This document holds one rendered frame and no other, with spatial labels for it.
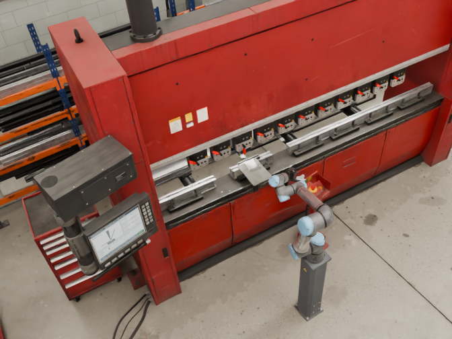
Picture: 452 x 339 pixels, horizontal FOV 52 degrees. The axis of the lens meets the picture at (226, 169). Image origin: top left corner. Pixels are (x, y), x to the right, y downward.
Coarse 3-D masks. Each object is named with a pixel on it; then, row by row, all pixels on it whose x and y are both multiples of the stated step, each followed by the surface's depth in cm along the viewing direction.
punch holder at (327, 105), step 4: (324, 100) 387; (328, 100) 390; (332, 100) 392; (316, 104) 392; (320, 104) 388; (324, 104) 390; (328, 104) 393; (316, 108) 395; (328, 108) 396; (332, 108) 398; (316, 112) 397; (320, 112) 394; (324, 112) 396; (328, 112) 399; (320, 116) 397
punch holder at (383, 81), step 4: (384, 76) 407; (388, 76) 409; (376, 80) 405; (380, 80) 407; (384, 80) 410; (372, 84) 411; (380, 84) 411; (384, 84) 413; (372, 88) 414; (376, 88) 411; (380, 88) 414; (384, 88) 417; (372, 92) 416; (376, 92) 415
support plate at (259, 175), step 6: (258, 162) 389; (240, 168) 385; (246, 168) 384; (264, 168) 383; (246, 174) 379; (252, 174) 379; (258, 174) 379; (264, 174) 378; (252, 180) 374; (258, 180) 374; (264, 180) 373
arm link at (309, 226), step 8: (312, 216) 292; (320, 216) 292; (304, 224) 290; (312, 224) 289; (320, 224) 291; (304, 232) 293; (312, 232) 291; (296, 240) 325; (304, 240) 308; (296, 248) 322; (304, 248) 319; (296, 256) 325
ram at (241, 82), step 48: (384, 0) 351; (432, 0) 378; (240, 48) 313; (288, 48) 334; (336, 48) 358; (384, 48) 385; (432, 48) 417; (144, 96) 298; (192, 96) 317; (240, 96) 339; (288, 96) 363; (192, 144) 344
